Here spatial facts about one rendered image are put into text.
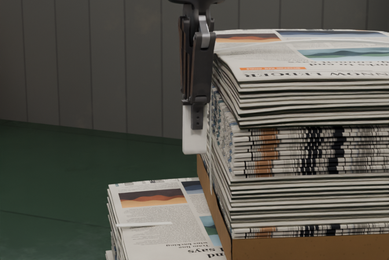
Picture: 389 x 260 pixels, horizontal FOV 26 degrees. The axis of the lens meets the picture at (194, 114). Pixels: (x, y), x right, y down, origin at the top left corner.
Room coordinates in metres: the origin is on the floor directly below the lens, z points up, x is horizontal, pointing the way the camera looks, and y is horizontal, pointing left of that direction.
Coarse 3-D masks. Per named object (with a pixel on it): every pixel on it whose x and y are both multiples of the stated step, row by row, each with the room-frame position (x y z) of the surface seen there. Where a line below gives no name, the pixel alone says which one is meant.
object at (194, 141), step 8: (184, 112) 1.06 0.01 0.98; (184, 120) 1.06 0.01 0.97; (184, 128) 1.06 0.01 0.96; (184, 136) 1.06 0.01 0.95; (192, 136) 1.06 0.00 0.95; (200, 136) 1.07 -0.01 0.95; (184, 144) 1.06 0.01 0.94; (192, 144) 1.06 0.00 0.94; (200, 144) 1.07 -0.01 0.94; (184, 152) 1.06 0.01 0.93; (192, 152) 1.06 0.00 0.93; (200, 152) 1.07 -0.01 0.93
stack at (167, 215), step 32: (128, 192) 1.18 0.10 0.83; (160, 192) 1.18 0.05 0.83; (192, 192) 1.18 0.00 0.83; (128, 224) 1.05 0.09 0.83; (160, 224) 1.06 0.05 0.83; (192, 224) 1.06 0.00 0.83; (128, 256) 0.95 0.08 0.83; (160, 256) 0.95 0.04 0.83; (192, 256) 0.95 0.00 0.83; (224, 256) 0.95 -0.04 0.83
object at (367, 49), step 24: (216, 48) 1.09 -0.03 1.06; (264, 48) 1.10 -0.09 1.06; (288, 48) 1.10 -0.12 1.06; (312, 48) 1.10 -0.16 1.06; (336, 48) 1.10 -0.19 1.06; (360, 48) 1.10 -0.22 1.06; (384, 48) 1.09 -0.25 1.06; (216, 72) 1.08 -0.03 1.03; (216, 96) 1.06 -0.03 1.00; (216, 120) 1.06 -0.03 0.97; (216, 192) 1.04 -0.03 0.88
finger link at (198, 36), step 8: (200, 32) 1.01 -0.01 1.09; (200, 40) 1.01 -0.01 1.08; (200, 48) 1.02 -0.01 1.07; (208, 48) 1.02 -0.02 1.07; (192, 56) 1.03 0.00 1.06; (200, 56) 1.02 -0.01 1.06; (208, 56) 1.02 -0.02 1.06; (192, 64) 1.03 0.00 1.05; (200, 64) 1.02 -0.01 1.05; (208, 64) 1.03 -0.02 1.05; (192, 72) 1.03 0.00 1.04; (200, 72) 1.03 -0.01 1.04; (208, 72) 1.03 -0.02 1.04; (192, 80) 1.03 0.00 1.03; (200, 80) 1.03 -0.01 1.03; (208, 80) 1.03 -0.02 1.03; (192, 88) 1.03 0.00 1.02; (200, 88) 1.03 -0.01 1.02; (208, 88) 1.03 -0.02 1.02; (192, 96) 1.03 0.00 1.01; (208, 96) 1.04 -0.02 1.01
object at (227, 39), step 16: (224, 32) 1.21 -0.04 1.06; (240, 32) 1.21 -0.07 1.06; (256, 32) 1.21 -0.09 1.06; (272, 32) 1.21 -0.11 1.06; (288, 32) 1.21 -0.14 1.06; (304, 32) 1.22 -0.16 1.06; (320, 32) 1.22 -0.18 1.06; (336, 32) 1.22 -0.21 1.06; (352, 32) 1.23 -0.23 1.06; (368, 32) 1.23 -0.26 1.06; (384, 32) 1.24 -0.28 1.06; (208, 112) 1.13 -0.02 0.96; (208, 128) 1.11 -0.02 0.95; (208, 144) 1.11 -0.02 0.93; (208, 160) 1.10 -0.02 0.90; (208, 176) 1.12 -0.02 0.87
